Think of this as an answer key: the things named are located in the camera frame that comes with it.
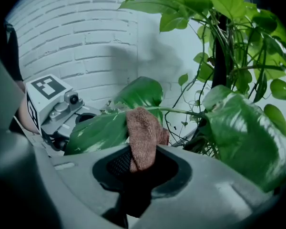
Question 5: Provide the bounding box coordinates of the person's left forearm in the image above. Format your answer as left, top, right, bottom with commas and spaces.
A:
17, 84, 40, 134

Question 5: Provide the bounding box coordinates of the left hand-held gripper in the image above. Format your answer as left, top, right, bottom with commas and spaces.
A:
25, 74, 102, 150

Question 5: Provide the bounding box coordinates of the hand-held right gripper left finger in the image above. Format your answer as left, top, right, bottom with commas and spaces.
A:
34, 143, 132, 229

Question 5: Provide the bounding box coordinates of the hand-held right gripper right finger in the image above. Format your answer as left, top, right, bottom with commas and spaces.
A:
131, 145, 284, 229

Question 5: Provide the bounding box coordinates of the green potted plant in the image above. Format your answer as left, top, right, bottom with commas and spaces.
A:
64, 0, 286, 193

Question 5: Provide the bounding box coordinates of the brown cleaning cloth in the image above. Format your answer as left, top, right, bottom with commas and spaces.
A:
125, 106, 170, 174

